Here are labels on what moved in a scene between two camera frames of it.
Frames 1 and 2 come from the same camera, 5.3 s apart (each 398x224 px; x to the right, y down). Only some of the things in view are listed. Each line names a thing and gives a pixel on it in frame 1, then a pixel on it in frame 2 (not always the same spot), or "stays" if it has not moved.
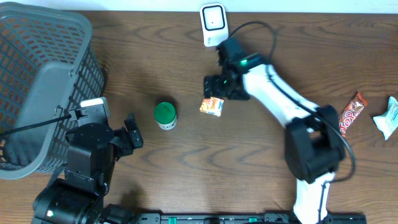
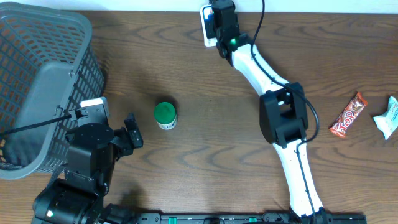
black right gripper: (216, 91) → (236, 17)
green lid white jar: (165, 115) stays
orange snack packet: (212, 106) → (208, 17)
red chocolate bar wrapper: (351, 112) stays
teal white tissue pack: (388, 122) stays
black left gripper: (129, 143) stays
